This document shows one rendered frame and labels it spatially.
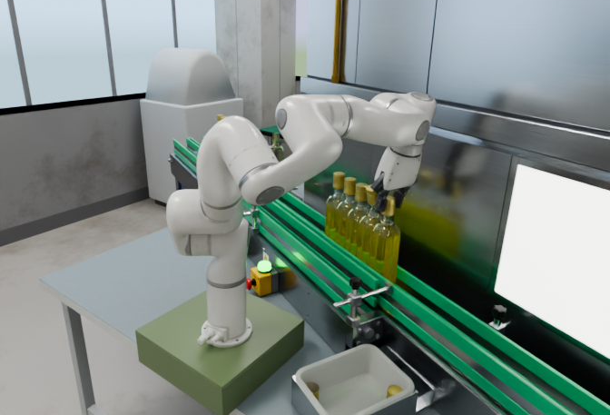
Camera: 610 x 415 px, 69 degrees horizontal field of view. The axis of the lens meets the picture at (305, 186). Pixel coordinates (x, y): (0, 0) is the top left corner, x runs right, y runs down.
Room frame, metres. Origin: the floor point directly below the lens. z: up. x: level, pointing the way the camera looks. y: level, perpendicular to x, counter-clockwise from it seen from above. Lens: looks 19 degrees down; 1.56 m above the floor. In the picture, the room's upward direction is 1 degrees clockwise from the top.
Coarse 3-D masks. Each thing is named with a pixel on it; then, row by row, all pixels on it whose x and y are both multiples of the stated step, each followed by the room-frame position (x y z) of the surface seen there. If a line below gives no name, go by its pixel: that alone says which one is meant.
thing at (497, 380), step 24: (360, 264) 1.08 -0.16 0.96; (408, 312) 0.92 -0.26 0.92; (432, 312) 0.86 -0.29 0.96; (432, 336) 0.85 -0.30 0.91; (456, 336) 0.79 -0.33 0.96; (456, 360) 0.78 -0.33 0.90; (480, 360) 0.73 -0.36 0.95; (480, 384) 0.73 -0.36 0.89; (504, 384) 0.69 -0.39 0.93; (528, 384) 0.65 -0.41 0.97; (528, 408) 0.64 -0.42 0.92; (552, 408) 0.60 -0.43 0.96
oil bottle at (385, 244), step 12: (384, 228) 1.05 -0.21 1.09; (396, 228) 1.05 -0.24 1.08; (372, 240) 1.07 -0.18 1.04; (384, 240) 1.03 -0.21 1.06; (396, 240) 1.05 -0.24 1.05; (372, 252) 1.07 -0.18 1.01; (384, 252) 1.03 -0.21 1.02; (396, 252) 1.05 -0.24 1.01; (372, 264) 1.06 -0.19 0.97; (384, 264) 1.03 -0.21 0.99; (396, 264) 1.06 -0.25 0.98; (384, 276) 1.04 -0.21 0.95; (396, 276) 1.06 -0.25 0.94
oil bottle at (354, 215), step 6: (354, 210) 1.16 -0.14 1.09; (360, 210) 1.15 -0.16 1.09; (366, 210) 1.16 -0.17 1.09; (348, 216) 1.17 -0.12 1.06; (354, 216) 1.15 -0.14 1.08; (360, 216) 1.14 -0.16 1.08; (348, 222) 1.17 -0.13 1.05; (354, 222) 1.14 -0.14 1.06; (348, 228) 1.17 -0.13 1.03; (354, 228) 1.14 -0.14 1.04; (348, 234) 1.17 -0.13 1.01; (354, 234) 1.14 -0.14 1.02; (348, 240) 1.17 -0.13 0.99; (354, 240) 1.14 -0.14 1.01; (348, 246) 1.16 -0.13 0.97; (354, 246) 1.14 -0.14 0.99; (354, 252) 1.14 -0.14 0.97
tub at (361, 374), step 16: (352, 352) 0.88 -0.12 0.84; (368, 352) 0.89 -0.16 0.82; (304, 368) 0.82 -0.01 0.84; (320, 368) 0.83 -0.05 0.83; (336, 368) 0.85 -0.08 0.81; (352, 368) 0.87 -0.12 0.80; (368, 368) 0.89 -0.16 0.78; (384, 368) 0.85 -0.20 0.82; (304, 384) 0.77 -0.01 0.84; (320, 384) 0.83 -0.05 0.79; (336, 384) 0.85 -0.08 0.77; (352, 384) 0.85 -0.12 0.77; (368, 384) 0.85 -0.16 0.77; (384, 384) 0.84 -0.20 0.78; (400, 384) 0.80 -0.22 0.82; (320, 400) 0.80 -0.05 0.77; (336, 400) 0.80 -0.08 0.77; (352, 400) 0.80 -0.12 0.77; (368, 400) 0.80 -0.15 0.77; (384, 400) 0.73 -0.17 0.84
